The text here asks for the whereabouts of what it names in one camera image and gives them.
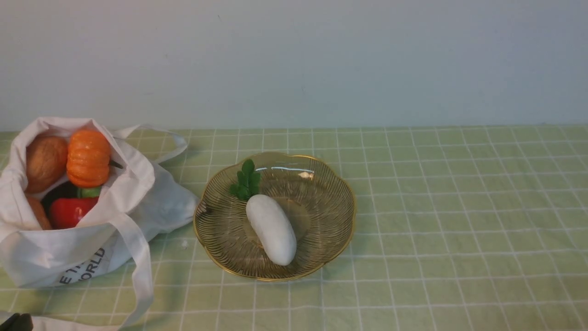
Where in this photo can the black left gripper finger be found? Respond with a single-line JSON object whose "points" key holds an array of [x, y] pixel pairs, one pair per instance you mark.
{"points": [[17, 322]]}

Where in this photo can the white toy radish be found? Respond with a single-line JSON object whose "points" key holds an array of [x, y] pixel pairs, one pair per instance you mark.
{"points": [[266, 217]]}

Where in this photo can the red toy bell pepper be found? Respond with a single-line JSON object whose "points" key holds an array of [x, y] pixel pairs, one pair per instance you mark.
{"points": [[67, 204]]}

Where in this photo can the white canvas tote bag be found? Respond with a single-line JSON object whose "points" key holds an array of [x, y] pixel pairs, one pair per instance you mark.
{"points": [[139, 201]]}

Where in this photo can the orange toy pumpkin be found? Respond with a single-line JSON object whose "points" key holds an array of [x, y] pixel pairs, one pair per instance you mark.
{"points": [[89, 159]]}

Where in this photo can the small brown toy vegetable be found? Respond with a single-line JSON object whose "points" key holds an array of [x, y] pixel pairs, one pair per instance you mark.
{"points": [[39, 212]]}

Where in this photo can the brown toy potato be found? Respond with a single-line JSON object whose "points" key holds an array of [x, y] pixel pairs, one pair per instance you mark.
{"points": [[46, 162]]}

